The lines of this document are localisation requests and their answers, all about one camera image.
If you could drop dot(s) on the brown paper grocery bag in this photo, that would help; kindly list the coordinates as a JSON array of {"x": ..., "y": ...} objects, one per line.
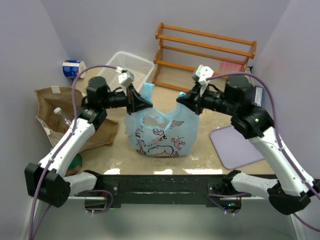
[{"x": 54, "y": 97}]

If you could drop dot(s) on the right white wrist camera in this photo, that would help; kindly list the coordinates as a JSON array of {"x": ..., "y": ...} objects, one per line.
[{"x": 200, "y": 77}]

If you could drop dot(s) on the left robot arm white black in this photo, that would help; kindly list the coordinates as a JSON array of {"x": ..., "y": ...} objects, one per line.
[{"x": 47, "y": 180}]

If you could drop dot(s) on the purple box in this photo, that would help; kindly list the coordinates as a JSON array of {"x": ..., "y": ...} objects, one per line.
[{"x": 258, "y": 93}]

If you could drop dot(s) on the lavender plastic tray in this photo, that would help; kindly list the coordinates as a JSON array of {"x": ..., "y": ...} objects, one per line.
[{"x": 233, "y": 149}]

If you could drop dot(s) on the black base frame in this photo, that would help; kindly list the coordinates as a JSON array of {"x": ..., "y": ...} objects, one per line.
[{"x": 163, "y": 189}]

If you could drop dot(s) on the green plastic bag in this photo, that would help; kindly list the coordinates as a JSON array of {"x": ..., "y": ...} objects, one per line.
[{"x": 75, "y": 165}]

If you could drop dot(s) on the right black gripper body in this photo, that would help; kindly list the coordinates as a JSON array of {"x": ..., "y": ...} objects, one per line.
[{"x": 197, "y": 99}]

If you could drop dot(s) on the light blue plastic bag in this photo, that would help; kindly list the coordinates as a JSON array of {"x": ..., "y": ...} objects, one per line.
[{"x": 158, "y": 134}]

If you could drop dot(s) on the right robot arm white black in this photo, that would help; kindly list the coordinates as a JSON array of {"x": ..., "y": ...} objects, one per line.
[{"x": 292, "y": 189}]

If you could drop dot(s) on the clear water bottle green label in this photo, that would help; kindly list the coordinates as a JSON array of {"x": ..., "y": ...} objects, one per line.
[{"x": 65, "y": 121}]

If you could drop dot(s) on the white plastic basket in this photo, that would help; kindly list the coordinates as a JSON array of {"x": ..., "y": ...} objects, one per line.
[{"x": 140, "y": 67}]

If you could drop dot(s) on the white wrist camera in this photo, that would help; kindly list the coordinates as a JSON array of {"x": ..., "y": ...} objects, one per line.
[
  {"x": 200, "y": 77},
  {"x": 125, "y": 78}
]

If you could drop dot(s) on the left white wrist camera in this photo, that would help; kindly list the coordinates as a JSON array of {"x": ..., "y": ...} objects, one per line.
[{"x": 125, "y": 78}]

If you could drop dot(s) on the blue white paper roll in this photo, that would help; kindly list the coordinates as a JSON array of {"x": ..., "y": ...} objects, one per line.
[{"x": 73, "y": 68}]

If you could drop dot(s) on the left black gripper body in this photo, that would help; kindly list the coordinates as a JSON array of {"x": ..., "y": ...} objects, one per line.
[{"x": 130, "y": 100}]

